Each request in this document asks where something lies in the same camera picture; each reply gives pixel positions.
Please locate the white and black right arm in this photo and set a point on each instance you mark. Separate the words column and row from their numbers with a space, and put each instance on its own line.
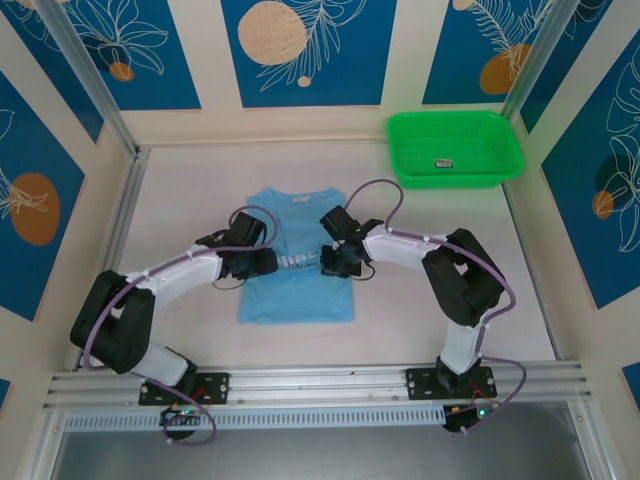
column 400, row 250

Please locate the aluminium side rail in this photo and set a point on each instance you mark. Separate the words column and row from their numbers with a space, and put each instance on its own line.
column 125, row 210

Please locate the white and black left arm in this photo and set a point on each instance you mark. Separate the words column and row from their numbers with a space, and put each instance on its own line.
column 175, row 275

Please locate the small label sticker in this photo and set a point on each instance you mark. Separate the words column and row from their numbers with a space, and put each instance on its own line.
column 443, row 163

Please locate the light blue printed t-shirt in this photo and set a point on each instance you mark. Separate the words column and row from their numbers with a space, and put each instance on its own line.
column 300, row 300

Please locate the green plastic basket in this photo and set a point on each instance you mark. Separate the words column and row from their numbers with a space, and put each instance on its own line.
column 425, row 145

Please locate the aluminium mounting rail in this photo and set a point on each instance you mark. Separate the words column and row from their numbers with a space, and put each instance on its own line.
column 320, row 382

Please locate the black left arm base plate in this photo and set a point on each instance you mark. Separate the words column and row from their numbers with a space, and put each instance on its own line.
column 217, row 387

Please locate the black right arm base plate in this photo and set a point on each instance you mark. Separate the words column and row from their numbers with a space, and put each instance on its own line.
column 417, row 382

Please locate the aluminium frame post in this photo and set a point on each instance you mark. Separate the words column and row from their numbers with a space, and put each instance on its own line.
column 85, row 70
column 537, row 55

